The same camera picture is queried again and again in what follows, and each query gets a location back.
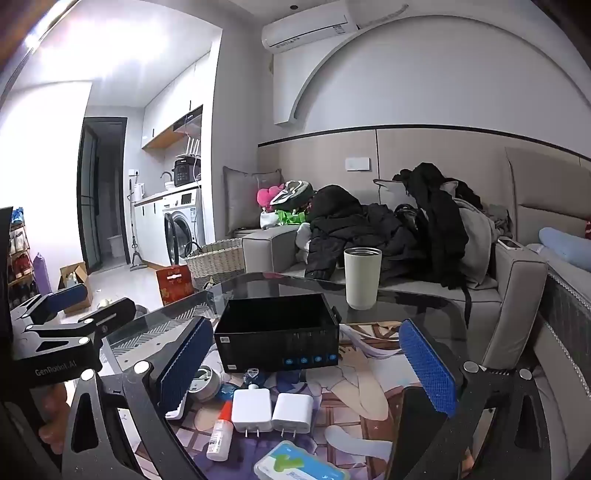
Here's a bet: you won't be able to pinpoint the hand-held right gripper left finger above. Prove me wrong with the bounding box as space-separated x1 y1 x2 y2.
60 316 215 480

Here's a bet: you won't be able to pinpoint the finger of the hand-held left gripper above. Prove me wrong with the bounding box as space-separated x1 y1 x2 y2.
11 282 90 326
25 298 137 347

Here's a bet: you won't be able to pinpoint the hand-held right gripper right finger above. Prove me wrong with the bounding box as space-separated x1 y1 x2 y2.
388 318 555 480

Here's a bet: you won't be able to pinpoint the white glue bottle red cap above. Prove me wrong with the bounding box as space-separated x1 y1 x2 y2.
206 401 234 461

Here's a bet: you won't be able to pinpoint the large white charger plug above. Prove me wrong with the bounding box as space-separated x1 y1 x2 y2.
231 388 274 439

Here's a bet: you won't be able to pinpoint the black storage box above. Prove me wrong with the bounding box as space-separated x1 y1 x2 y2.
213 292 341 374

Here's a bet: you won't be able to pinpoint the small white charger plug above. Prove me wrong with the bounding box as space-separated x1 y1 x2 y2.
271 392 315 437

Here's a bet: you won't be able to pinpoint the person's left hand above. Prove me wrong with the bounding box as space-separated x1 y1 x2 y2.
38 382 71 445

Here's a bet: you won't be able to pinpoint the cardboard box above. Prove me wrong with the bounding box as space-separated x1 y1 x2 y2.
58 261 93 315

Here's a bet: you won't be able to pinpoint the round white tape tin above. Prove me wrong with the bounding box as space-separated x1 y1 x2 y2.
187 366 223 401

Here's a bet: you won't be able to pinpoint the purple bottle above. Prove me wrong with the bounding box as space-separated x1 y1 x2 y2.
32 252 52 296

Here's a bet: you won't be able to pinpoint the shelf with packets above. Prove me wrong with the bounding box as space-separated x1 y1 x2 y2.
8 208 35 315

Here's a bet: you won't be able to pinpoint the mop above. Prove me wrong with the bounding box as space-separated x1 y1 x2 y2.
127 180 146 271

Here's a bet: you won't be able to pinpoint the red paper bag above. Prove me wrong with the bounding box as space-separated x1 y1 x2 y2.
156 265 193 306

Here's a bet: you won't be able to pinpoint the printed desk mat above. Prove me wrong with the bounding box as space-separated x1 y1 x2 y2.
166 323 472 480

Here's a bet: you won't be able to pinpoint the dark glass door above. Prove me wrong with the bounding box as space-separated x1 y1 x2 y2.
78 117 127 273

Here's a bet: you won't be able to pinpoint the wicker basket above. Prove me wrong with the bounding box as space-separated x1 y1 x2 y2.
185 239 245 289

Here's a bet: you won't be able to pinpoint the white tumbler cup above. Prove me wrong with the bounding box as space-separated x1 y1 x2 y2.
344 247 383 310

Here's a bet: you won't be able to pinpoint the white washing machine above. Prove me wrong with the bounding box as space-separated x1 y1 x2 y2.
163 189 205 266

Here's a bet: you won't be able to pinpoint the grey sofa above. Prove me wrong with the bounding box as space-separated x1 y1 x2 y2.
242 226 548 370

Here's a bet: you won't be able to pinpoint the grey garment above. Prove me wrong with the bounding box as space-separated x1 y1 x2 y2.
455 198 502 284

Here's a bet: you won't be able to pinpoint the quilted bed side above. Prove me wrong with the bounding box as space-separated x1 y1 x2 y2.
531 270 591 402

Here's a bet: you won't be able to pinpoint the wet wipes pack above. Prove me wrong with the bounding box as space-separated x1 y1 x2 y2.
253 440 352 480

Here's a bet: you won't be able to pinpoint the pile of black clothes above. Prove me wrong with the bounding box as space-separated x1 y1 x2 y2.
305 162 483 289

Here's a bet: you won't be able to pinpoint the black kitchen appliance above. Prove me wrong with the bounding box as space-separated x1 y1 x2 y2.
172 158 201 186

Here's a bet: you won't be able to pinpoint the grey cushion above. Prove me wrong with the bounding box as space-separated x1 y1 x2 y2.
223 166 283 238

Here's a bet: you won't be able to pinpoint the green printed bag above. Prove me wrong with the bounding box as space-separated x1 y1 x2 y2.
276 209 310 227

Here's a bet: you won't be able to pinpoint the blue pillow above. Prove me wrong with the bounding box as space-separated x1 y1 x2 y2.
539 227 591 266

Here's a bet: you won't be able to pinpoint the pink plush toy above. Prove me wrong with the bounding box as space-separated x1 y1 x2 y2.
257 185 284 208

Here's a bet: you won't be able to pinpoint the beige bed headboard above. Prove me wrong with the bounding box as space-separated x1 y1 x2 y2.
505 147 591 245

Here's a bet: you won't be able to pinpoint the white air conditioner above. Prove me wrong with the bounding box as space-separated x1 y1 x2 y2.
261 0 358 51

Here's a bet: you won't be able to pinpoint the white wall cabinets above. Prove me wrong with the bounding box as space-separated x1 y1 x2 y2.
141 53 213 149

